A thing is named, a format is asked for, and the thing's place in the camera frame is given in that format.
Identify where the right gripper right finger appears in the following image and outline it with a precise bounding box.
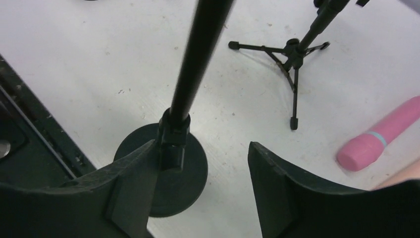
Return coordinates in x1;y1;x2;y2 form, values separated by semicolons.
248;142;420;238

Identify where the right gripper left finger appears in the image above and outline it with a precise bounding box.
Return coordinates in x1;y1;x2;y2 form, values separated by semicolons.
0;140;159;238

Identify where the pink microphone black stand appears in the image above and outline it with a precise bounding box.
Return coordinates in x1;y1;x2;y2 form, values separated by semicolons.
112;0;233;218

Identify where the beige microphone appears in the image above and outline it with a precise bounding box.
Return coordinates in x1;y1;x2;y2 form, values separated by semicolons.
374;160;420;190

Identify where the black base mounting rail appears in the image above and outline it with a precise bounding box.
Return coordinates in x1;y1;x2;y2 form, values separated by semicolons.
0;58;96;188

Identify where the black tripod shock-mount stand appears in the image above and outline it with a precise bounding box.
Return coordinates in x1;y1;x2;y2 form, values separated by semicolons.
228;0;350;130

